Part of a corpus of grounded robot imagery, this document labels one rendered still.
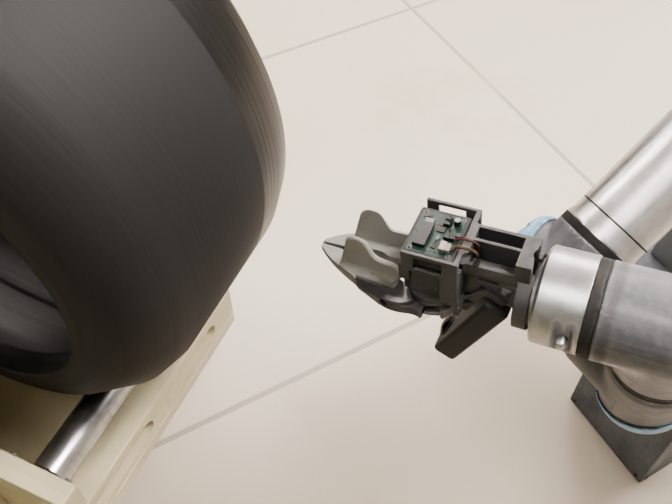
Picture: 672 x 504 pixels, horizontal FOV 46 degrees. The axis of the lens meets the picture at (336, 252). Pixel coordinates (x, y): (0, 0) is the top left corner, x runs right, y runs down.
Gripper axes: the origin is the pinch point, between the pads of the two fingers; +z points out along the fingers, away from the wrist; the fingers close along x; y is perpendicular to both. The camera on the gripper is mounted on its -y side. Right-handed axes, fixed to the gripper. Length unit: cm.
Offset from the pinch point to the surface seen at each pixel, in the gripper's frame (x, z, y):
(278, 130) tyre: -6.6, 8.4, 8.3
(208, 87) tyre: 0.4, 9.8, 18.5
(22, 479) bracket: 28.0, 26.9, -17.3
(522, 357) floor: -71, -7, -117
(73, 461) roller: 23.0, 25.5, -21.4
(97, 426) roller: 18.2, 25.5, -21.3
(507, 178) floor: -131, 15, -114
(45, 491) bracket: 28.0, 23.8, -17.6
